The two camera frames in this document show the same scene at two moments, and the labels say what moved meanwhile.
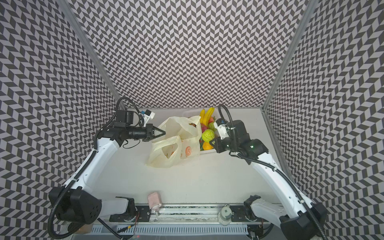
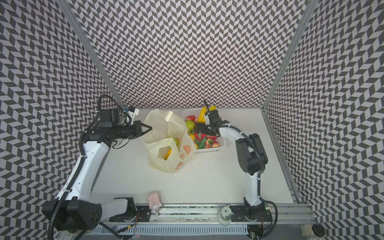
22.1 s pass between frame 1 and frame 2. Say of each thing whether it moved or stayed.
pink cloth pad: stayed
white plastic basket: stayed
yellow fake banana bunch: stayed
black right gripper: moved
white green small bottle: stayed
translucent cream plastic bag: moved
